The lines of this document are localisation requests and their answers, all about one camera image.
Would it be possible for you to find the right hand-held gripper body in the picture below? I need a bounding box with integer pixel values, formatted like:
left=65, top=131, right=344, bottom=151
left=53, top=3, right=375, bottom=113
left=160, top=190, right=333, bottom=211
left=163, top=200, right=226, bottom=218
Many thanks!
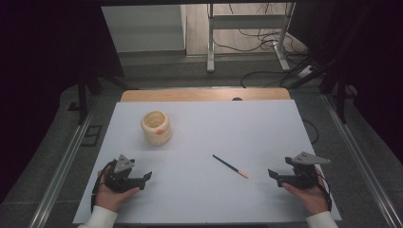
left=283, top=151, right=332, bottom=191

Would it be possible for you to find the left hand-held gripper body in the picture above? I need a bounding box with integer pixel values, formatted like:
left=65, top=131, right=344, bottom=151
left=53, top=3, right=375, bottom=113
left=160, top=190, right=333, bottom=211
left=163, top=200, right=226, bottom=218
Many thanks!
left=103, top=154, right=137, bottom=193

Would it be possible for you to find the black pen with orange tip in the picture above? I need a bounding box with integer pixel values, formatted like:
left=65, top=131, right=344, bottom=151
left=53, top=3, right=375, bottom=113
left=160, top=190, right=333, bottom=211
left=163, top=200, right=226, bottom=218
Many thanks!
left=212, top=154, right=250, bottom=180

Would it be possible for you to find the cream ceramic pen holder cup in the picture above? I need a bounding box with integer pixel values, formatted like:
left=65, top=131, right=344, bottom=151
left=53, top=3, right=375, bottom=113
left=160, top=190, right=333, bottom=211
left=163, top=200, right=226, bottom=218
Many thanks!
left=140, top=109, right=173, bottom=146

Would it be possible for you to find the person's left hand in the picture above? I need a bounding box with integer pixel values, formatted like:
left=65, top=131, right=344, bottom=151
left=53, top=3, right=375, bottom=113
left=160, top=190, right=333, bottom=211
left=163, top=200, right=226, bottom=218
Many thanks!
left=94, top=165, right=141, bottom=213

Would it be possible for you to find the person's right hand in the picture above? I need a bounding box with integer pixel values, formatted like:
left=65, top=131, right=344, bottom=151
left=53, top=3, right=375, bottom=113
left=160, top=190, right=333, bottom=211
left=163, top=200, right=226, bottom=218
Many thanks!
left=281, top=167, right=331, bottom=217

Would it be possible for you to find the black floor plate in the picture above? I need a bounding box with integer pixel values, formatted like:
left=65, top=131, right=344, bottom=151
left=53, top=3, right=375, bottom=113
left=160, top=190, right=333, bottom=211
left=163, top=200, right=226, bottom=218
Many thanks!
left=80, top=124, right=103, bottom=147

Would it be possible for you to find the white board sheet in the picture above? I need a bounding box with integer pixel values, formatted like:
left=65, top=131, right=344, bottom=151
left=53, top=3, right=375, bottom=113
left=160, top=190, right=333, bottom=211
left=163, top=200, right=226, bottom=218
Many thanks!
left=72, top=99, right=343, bottom=225

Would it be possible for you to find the black metal stand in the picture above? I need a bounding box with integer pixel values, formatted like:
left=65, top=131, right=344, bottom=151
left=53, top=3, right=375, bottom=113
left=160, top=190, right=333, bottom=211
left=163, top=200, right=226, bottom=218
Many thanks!
left=281, top=55, right=359, bottom=124
left=67, top=74, right=131, bottom=125

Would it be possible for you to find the white power strip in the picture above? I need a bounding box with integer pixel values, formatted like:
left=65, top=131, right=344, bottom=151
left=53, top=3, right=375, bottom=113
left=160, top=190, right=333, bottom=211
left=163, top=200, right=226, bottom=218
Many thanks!
left=297, top=65, right=316, bottom=79

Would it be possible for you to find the dark curtain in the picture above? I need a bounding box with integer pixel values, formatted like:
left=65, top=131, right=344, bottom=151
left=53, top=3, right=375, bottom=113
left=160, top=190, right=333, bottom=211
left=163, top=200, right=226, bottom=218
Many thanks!
left=0, top=0, right=125, bottom=203
left=286, top=0, right=403, bottom=165

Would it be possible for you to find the grey partition panel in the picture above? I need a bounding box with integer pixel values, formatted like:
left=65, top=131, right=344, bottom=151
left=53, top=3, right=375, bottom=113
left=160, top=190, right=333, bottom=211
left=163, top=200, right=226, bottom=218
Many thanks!
left=101, top=4, right=187, bottom=54

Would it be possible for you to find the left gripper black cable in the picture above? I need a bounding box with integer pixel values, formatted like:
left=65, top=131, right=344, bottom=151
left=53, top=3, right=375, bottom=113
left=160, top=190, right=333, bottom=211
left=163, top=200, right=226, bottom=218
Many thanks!
left=90, top=160, right=117, bottom=214

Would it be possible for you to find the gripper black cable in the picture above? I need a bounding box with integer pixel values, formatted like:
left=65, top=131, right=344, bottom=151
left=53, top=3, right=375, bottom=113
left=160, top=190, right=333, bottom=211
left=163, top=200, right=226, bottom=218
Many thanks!
left=90, top=160, right=117, bottom=214
left=316, top=172, right=334, bottom=213

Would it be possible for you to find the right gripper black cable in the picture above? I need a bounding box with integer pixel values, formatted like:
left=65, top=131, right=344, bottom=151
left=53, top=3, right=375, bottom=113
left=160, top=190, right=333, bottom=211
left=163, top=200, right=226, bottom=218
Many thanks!
left=316, top=172, right=334, bottom=213

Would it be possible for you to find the black cable beside table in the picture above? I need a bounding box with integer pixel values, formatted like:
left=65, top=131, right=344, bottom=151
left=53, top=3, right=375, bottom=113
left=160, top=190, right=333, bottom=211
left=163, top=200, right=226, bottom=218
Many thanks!
left=302, top=118, right=320, bottom=145

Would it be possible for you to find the aluminium floor rail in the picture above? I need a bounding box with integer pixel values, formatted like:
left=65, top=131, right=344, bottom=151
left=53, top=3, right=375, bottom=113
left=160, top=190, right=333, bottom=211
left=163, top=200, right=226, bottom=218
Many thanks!
left=320, top=93, right=403, bottom=228
left=28, top=105, right=98, bottom=228

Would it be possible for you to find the black cable on floor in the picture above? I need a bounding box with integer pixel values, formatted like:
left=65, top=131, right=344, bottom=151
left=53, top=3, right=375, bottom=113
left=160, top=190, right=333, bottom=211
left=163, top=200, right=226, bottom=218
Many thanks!
left=240, top=69, right=288, bottom=89

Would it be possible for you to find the black cable under desk frame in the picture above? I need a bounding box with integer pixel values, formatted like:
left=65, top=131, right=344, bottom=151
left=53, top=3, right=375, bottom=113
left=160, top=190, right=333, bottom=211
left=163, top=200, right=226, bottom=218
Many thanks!
left=211, top=3, right=288, bottom=53

